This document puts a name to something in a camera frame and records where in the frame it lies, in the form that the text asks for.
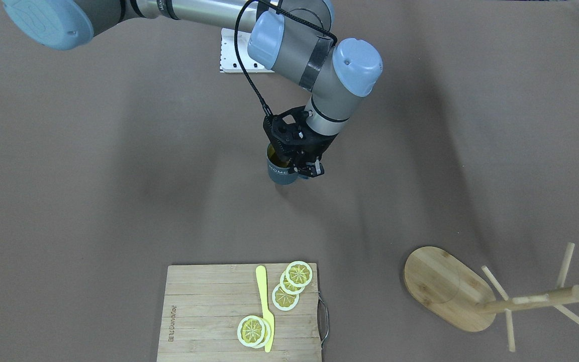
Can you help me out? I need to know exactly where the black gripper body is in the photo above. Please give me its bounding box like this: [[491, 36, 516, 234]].
[[295, 121, 336, 169]]

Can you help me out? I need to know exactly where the blue-grey cup yellow inside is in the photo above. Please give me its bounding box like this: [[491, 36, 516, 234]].
[[266, 144, 298, 186]]

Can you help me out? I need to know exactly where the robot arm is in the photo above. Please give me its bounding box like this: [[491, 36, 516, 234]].
[[3, 1, 383, 185]]

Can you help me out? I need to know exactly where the wooden cup storage rack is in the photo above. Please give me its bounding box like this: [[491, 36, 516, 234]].
[[404, 242, 579, 352]]

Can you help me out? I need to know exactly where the lemon slice row end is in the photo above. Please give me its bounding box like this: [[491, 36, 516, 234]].
[[284, 260, 314, 288]]

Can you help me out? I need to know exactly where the yellow plastic knife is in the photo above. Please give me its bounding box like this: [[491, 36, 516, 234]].
[[255, 265, 275, 353]]

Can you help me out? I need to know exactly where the lemon slice row middle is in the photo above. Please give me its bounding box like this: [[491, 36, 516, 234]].
[[279, 272, 306, 295]]

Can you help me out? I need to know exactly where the lemon slice row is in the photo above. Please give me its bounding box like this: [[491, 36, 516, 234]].
[[272, 284, 300, 311], [279, 272, 306, 295]]

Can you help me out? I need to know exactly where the lemon slice row near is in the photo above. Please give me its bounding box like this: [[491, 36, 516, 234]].
[[272, 284, 300, 311]]

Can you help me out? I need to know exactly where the lemon slice by knife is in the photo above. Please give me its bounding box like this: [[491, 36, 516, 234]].
[[237, 315, 265, 349]]

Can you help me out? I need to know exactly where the bamboo cutting board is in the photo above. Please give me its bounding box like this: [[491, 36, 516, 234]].
[[157, 263, 329, 361]]

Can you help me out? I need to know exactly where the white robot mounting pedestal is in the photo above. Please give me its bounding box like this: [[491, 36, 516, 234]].
[[219, 28, 274, 73]]

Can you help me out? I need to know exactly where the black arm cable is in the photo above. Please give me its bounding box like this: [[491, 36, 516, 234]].
[[234, 0, 338, 117]]

